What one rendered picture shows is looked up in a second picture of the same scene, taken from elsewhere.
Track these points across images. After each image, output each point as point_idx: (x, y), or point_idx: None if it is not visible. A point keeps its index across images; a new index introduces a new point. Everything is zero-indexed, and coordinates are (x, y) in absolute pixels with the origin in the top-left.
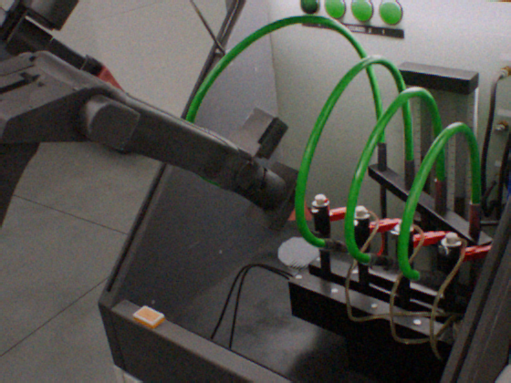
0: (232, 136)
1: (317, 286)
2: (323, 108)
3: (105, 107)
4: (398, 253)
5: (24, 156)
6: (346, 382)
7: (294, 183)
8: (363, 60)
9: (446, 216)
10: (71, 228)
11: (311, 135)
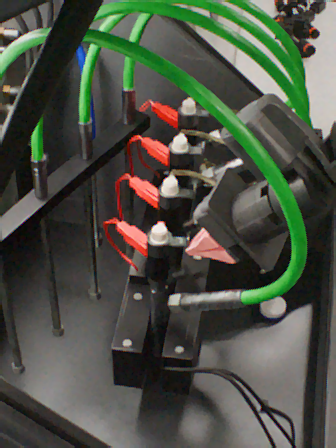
0: (315, 143)
1: (188, 324)
2: (247, 42)
3: None
4: (305, 83)
5: None
6: (222, 351)
7: (241, 179)
8: (151, 0)
9: (100, 147)
10: None
11: (277, 67)
